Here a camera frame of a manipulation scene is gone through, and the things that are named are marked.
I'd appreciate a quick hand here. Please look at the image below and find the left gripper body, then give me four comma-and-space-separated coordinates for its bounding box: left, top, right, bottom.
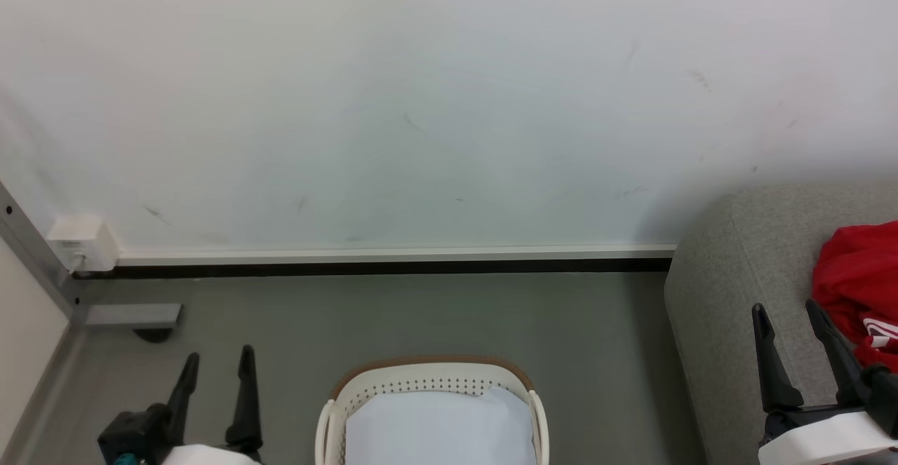
97, 403, 262, 465

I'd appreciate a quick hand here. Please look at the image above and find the grey metal frame post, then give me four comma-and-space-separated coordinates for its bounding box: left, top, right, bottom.
0, 181, 88, 325

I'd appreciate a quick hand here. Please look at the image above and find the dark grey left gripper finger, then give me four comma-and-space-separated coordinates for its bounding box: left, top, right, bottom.
224, 344, 264, 453
166, 353, 201, 424

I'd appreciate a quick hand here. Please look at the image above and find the white wall socket box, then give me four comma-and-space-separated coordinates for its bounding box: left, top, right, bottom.
46, 214, 121, 273

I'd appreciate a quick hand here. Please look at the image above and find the white flat cloth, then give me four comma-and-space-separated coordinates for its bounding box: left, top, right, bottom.
344, 386, 538, 465

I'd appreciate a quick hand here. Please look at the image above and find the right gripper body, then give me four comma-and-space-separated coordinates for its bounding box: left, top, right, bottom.
757, 365, 898, 465

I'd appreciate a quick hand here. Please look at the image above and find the grey fabric sofa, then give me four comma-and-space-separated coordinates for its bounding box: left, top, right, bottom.
664, 183, 898, 465

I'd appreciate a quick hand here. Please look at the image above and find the grey metal foot plate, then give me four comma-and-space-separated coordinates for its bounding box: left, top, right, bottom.
84, 303, 183, 330

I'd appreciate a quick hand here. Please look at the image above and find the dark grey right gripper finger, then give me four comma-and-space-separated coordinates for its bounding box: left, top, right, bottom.
805, 298, 873, 407
751, 303, 805, 414

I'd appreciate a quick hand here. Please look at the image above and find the white laundry basket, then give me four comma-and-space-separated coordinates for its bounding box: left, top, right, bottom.
314, 356, 550, 465

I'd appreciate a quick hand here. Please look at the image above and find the white and black baseboard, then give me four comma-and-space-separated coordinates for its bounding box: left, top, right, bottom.
116, 244, 678, 275

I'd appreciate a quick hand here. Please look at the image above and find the red garment with white stripes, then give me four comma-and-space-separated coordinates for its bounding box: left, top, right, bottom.
812, 221, 898, 373

